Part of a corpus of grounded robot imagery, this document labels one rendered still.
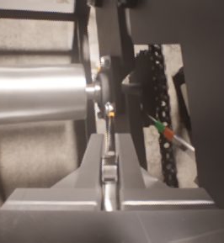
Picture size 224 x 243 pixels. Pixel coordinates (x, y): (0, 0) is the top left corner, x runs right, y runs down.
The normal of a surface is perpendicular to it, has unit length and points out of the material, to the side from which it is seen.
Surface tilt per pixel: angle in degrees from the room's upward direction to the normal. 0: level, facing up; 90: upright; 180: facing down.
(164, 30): 90
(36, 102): 31
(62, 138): 0
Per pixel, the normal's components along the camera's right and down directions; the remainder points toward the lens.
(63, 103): 0.25, 0.51
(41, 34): 0.23, -0.10
